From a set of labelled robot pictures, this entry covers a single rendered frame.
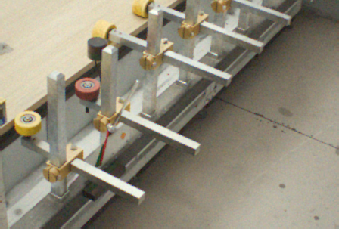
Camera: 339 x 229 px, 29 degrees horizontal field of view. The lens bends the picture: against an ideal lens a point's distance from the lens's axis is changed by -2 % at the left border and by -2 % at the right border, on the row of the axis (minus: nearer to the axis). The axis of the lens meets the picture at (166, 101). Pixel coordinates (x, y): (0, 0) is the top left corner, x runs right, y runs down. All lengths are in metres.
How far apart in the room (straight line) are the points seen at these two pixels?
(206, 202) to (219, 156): 0.34
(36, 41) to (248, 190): 1.31
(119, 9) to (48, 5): 0.27
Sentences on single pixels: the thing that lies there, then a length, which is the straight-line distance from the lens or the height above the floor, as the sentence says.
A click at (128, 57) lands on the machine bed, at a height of 0.79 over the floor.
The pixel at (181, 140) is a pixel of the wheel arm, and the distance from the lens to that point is 2.05.
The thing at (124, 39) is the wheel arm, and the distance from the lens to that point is 2.32.
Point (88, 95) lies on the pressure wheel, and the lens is 2.15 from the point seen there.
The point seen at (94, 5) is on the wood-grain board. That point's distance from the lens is 2.63.
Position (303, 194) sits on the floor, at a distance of 3.23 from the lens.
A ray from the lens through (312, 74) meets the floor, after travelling 4.06.
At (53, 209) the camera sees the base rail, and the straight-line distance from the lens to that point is 2.04.
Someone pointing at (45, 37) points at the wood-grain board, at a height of 0.90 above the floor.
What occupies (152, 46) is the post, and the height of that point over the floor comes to 1.00.
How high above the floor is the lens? 2.17
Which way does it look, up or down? 37 degrees down
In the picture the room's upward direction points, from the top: 5 degrees clockwise
